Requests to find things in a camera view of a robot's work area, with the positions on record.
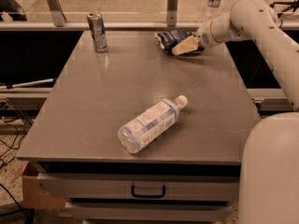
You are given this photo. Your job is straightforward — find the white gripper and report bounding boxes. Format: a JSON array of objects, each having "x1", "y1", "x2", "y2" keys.
[{"x1": 172, "y1": 20, "x2": 219, "y2": 55}]

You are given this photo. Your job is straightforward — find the blue chip bag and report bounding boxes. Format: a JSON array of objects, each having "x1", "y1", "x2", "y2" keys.
[{"x1": 155, "y1": 30, "x2": 205, "y2": 55}]

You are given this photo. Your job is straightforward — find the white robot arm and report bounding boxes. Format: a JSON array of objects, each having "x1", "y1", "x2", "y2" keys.
[{"x1": 172, "y1": 0, "x2": 299, "y2": 224}]

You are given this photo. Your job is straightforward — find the standing clear water bottle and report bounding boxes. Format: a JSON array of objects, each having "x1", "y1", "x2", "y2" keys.
[{"x1": 205, "y1": 0, "x2": 222, "y2": 21}]

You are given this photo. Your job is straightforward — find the silver blue drink can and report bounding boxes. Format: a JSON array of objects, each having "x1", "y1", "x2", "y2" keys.
[{"x1": 87, "y1": 13, "x2": 107, "y2": 52}]

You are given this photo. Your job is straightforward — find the lying clear water bottle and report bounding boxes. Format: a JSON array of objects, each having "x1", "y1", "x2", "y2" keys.
[{"x1": 118, "y1": 95, "x2": 188, "y2": 154}]

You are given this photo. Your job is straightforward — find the black office chair base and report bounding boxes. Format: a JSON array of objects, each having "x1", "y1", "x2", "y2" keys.
[{"x1": 270, "y1": 0, "x2": 299, "y2": 17}]

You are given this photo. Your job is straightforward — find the grey drawer cabinet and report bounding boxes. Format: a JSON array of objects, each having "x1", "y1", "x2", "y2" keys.
[{"x1": 18, "y1": 32, "x2": 259, "y2": 223}]

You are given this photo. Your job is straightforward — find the grey metal rod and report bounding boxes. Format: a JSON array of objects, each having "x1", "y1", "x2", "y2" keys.
[{"x1": 0, "y1": 78, "x2": 57, "y2": 90}]

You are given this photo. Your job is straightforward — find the brown cardboard box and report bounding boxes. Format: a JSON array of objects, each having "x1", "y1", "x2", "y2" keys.
[{"x1": 11, "y1": 161, "x2": 65, "y2": 209}]

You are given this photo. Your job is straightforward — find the middle metal railing post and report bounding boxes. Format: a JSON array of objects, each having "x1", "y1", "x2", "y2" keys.
[{"x1": 166, "y1": 0, "x2": 178, "y2": 27}]

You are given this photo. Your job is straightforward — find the metal railing post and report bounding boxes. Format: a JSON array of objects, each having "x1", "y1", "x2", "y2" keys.
[
  {"x1": 47, "y1": 0, "x2": 66, "y2": 27},
  {"x1": 166, "y1": 0, "x2": 178, "y2": 27}
]

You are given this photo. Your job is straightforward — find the left metal railing post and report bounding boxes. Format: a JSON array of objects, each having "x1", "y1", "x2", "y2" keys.
[{"x1": 47, "y1": 0, "x2": 66, "y2": 27}]

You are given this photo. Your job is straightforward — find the black drawer handle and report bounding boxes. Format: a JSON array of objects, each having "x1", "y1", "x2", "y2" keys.
[{"x1": 131, "y1": 185, "x2": 166, "y2": 199}]

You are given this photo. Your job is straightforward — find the black floor cables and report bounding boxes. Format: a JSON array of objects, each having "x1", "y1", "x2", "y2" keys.
[{"x1": 0, "y1": 100, "x2": 34, "y2": 224}]

